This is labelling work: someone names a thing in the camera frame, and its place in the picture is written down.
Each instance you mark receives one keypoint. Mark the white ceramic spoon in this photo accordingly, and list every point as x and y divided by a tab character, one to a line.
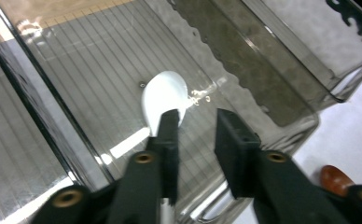
163	93

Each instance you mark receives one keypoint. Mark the smoky clear plastic bin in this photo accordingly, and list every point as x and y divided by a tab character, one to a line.
8	140
101	68
309	40

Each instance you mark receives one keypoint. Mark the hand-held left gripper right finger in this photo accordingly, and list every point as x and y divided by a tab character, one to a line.
238	155

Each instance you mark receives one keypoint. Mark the brown wooden spoon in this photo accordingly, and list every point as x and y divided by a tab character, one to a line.
334	180

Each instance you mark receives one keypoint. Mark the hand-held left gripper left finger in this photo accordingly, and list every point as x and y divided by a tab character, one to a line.
169	149

